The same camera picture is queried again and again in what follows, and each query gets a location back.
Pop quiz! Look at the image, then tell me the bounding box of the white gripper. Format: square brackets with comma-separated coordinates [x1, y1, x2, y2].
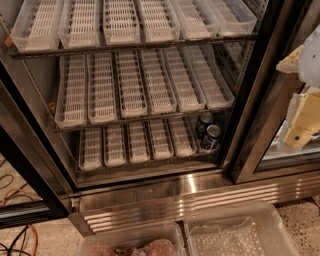
[276, 45, 320, 153]

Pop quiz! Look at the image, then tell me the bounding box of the pepsi can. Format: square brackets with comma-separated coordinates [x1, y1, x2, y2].
[201, 125, 222, 150]
[195, 113, 214, 139]

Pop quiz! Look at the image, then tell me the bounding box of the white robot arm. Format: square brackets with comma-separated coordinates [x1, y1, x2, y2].
[276, 25, 320, 153]

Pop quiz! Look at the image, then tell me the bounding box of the middle shelf tray six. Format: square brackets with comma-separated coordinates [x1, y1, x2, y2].
[185, 45, 234, 110]

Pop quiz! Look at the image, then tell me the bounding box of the top shelf tray six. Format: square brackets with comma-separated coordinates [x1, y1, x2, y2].
[206, 0, 257, 36]

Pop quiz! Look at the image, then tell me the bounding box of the right fridge glass door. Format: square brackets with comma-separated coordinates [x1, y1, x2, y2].
[223, 0, 320, 183]

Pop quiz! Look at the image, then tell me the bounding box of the middle shelf tray five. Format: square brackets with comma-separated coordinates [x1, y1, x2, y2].
[163, 47, 206, 112]

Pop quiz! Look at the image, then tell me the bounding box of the shelf tray five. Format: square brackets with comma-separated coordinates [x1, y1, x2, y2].
[163, 47, 206, 112]
[168, 117, 196, 157]
[171, 0, 220, 40]

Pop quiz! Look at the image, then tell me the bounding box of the top shelf tray five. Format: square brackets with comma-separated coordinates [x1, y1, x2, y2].
[171, 0, 220, 40]

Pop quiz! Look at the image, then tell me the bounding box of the bottom shelf tray five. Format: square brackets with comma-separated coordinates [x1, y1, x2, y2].
[168, 117, 196, 157]

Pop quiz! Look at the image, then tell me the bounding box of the middle shelf tray four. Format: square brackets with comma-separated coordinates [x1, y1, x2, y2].
[140, 49, 177, 114]

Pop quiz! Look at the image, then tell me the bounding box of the shelf tray four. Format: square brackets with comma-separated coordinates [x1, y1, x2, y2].
[148, 120, 173, 160]
[138, 0, 180, 43]
[140, 49, 177, 114]

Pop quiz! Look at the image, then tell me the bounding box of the top shelf tray four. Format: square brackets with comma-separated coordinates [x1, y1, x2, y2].
[138, 0, 180, 43]

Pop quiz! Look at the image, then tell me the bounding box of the bottom shelf tray four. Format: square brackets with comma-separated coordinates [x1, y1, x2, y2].
[148, 120, 173, 160]

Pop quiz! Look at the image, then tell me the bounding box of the middle shelf tray three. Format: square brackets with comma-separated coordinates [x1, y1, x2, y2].
[115, 51, 147, 118]

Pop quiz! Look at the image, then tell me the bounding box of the shelf tray three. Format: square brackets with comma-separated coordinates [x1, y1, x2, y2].
[115, 51, 147, 118]
[103, 0, 140, 45]
[128, 122, 150, 163]

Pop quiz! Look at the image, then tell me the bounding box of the bottom shelf tray three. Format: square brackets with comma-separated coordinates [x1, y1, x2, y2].
[128, 122, 150, 163]

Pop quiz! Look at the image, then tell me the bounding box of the top shelf tray three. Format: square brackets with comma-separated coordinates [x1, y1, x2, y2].
[103, 0, 140, 45]

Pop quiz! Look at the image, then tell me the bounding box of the bottom shelf tray two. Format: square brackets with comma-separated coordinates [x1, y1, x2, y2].
[103, 125, 126, 167]

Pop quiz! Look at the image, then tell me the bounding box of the shelf tray two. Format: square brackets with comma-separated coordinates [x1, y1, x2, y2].
[103, 125, 126, 167]
[58, 0, 100, 49]
[87, 53, 117, 124]

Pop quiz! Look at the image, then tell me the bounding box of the steel fridge base grille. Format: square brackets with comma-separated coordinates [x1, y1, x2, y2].
[68, 170, 320, 237]

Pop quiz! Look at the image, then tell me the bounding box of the middle shelf tray two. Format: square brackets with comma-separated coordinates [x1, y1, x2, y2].
[87, 53, 117, 124]

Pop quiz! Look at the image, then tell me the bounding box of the bottom shelf tray one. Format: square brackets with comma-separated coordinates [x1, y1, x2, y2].
[79, 128, 102, 171]

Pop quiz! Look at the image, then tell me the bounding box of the shelf tray one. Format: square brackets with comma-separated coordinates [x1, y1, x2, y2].
[79, 128, 102, 171]
[55, 55, 87, 129]
[11, 0, 64, 52]

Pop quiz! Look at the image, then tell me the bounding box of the top shelf tray two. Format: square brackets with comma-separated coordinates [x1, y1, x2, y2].
[58, 0, 100, 49]

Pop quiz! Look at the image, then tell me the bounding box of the middle shelf tray one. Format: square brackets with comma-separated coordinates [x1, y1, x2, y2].
[55, 55, 87, 129]

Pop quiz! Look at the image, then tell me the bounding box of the top shelf tray one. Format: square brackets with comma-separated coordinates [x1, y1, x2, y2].
[11, 0, 64, 52]

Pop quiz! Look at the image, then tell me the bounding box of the open fridge glass door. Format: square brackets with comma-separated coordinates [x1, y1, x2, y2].
[0, 64, 71, 229]

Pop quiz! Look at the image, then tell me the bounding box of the right clear plastic bin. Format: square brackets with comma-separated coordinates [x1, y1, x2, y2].
[183, 201, 300, 256]

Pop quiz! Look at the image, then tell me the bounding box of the clear plastic bin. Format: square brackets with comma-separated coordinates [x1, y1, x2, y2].
[74, 222, 186, 256]
[183, 201, 300, 256]

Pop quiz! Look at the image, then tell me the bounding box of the left clear plastic bin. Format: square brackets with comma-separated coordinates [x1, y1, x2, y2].
[74, 222, 186, 256]

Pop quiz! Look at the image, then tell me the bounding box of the orange cable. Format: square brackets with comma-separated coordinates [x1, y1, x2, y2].
[0, 188, 40, 256]

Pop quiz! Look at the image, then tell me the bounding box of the black cable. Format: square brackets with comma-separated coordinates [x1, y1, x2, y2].
[0, 225, 31, 256]

